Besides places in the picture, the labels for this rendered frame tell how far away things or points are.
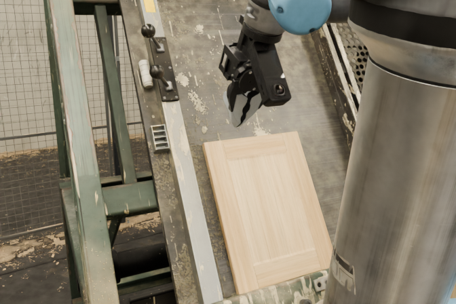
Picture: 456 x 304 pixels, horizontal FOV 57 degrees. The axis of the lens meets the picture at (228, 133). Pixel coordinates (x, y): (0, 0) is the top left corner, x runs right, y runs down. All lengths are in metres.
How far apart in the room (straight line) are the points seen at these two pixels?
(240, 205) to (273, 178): 0.14
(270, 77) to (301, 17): 0.17
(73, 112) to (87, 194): 0.21
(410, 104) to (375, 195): 0.06
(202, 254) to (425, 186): 0.86
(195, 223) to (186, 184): 0.10
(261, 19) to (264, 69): 0.08
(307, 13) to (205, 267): 0.70
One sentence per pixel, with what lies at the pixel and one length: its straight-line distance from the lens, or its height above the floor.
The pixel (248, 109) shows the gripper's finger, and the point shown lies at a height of 1.39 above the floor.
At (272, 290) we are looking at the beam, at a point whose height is 0.90.
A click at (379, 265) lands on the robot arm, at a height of 1.39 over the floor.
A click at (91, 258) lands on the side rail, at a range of 1.01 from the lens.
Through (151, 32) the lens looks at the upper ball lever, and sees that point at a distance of 1.12.
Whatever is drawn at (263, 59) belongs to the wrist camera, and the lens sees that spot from 0.72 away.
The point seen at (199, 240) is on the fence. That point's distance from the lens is 1.07.
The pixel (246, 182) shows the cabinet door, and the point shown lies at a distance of 1.18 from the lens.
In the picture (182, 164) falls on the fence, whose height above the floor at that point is 1.19.
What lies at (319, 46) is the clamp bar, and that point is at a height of 1.48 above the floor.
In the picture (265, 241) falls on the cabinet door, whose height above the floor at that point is 0.98.
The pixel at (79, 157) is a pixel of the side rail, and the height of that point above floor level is 1.24.
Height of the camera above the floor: 1.54
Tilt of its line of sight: 14 degrees down
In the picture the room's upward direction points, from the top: straight up
